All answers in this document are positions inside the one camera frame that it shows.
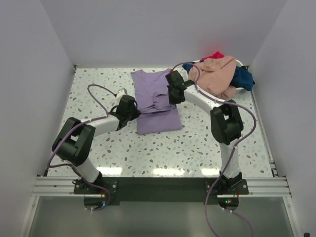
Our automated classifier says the lavender t shirt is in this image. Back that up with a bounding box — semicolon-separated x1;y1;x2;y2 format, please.
131;69;182;134

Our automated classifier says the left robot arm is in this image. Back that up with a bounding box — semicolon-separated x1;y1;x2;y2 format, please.
50;95;141;194

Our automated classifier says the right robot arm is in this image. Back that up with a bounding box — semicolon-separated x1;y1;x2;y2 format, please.
166;70;243;194

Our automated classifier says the peach pink t shirt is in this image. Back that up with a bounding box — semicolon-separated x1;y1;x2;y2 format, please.
188;56;237;99

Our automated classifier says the red t shirt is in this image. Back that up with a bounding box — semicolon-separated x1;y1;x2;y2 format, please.
201;51;225;61

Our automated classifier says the navy blue t shirt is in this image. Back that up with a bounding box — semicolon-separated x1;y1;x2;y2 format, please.
182;61;256;91

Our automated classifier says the white laundry basket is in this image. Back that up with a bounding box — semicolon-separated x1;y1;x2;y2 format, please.
186;59;247;96

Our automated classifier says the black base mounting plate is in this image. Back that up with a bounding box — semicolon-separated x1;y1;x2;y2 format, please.
73;177;249;209

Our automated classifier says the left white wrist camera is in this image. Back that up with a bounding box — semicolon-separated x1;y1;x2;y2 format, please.
116;88;128;101

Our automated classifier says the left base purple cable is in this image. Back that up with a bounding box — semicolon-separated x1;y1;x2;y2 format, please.
81;180;115;212

